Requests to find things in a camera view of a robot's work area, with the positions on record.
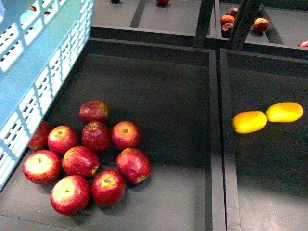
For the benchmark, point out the yellow mango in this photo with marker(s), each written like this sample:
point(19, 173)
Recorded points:
point(249, 121)
point(285, 112)

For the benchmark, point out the light blue plastic basket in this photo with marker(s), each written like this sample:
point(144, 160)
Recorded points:
point(40, 42)

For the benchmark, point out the red apple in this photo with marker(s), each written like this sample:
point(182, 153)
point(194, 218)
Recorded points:
point(96, 136)
point(108, 188)
point(94, 111)
point(70, 195)
point(42, 167)
point(125, 134)
point(81, 161)
point(134, 165)
point(62, 138)
point(39, 139)

